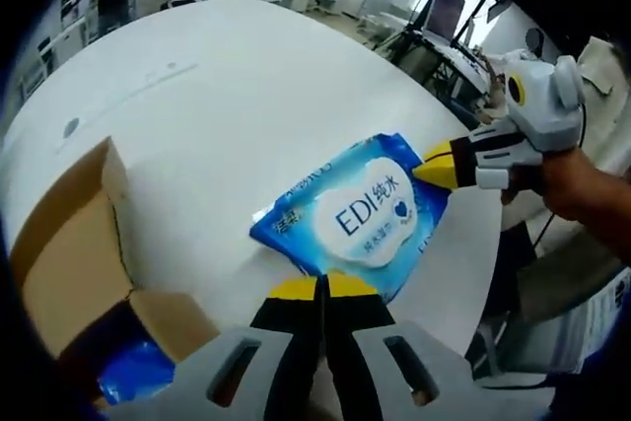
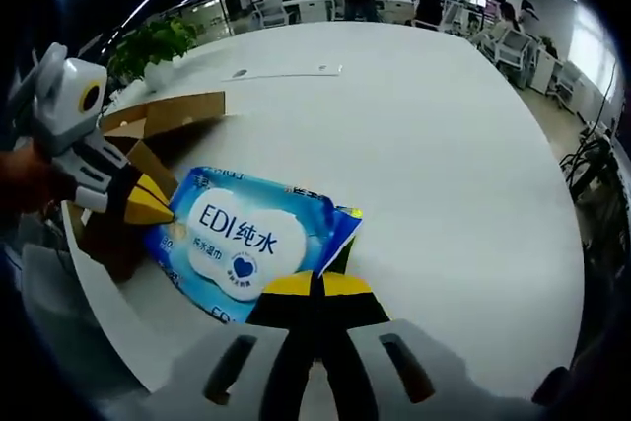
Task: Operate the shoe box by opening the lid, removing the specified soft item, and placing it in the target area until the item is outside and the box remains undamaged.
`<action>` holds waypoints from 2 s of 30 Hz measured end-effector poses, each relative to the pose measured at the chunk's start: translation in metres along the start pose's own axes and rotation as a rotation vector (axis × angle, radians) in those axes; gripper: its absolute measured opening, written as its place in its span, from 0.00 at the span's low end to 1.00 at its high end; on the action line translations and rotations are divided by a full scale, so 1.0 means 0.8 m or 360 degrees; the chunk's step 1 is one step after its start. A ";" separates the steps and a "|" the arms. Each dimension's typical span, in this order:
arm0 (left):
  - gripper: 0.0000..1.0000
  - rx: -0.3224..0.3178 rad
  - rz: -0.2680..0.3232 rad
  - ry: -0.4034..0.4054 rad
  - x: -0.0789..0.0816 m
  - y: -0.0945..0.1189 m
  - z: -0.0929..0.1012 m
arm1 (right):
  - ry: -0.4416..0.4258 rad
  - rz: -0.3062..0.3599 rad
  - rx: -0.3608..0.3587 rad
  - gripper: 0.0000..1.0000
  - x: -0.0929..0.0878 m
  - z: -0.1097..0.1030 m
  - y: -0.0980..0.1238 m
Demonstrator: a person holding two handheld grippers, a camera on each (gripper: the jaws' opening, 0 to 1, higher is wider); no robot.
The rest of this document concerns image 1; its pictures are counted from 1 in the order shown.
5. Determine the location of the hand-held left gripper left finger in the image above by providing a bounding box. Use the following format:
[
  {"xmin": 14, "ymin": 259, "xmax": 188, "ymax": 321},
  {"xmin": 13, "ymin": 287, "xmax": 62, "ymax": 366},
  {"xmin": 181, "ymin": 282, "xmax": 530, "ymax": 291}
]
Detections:
[{"xmin": 101, "ymin": 276, "xmax": 327, "ymax": 421}]

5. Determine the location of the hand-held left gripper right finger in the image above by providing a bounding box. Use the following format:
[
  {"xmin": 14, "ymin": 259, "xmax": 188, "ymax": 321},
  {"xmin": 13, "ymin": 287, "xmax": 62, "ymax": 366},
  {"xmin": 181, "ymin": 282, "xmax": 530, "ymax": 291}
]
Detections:
[{"xmin": 324, "ymin": 272, "xmax": 487, "ymax": 421}]

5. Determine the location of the blue wipes pack soft item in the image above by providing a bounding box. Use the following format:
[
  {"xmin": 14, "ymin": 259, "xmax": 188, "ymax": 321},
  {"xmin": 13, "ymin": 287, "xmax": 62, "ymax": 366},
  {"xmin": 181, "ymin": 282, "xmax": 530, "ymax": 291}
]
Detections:
[
  {"xmin": 96, "ymin": 336, "xmax": 177, "ymax": 410},
  {"xmin": 248, "ymin": 132, "xmax": 453, "ymax": 304}
]

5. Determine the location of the brown cardboard shoe box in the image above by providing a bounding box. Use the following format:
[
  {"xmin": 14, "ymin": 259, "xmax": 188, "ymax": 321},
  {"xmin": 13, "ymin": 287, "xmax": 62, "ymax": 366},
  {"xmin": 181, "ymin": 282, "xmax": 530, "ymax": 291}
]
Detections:
[{"xmin": 9, "ymin": 137, "xmax": 221, "ymax": 392}]

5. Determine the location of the person's right hand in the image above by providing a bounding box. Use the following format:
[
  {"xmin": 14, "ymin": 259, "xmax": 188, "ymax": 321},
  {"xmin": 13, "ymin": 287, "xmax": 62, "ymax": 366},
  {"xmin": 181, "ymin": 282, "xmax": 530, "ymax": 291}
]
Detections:
[{"xmin": 500, "ymin": 147, "xmax": 593, "ymax": 215}]

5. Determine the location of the person's left hand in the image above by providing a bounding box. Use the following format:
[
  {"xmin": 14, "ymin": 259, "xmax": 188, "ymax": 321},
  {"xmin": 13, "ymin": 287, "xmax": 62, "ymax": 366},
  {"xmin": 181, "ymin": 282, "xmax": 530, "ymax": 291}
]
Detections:
[{"xmin": 315, "ymin": 364, "xmax": 344, "ymax": 421}]

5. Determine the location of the white side desk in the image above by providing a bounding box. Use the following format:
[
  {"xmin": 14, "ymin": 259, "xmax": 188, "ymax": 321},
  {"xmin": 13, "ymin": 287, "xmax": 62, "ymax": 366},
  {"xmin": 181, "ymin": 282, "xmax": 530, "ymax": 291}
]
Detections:
[{"xmin": 388, "ymin": 29, "xmax": 494, "ymax": 116}]

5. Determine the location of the open laptop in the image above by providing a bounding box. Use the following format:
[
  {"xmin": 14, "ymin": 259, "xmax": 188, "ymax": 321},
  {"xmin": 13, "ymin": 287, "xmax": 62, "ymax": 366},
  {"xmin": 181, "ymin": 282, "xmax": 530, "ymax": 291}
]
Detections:
[{"xmin": 423, "ymin": 0, "xmax": 475, "ymax": 45}]

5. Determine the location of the blue white wall poster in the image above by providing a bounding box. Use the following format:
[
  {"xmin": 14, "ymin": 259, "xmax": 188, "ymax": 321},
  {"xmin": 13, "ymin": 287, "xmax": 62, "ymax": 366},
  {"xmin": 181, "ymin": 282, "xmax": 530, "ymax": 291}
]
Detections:
[{"xmin": 589, "ymin": 267, "xmax": 631, "ymax": 328}]

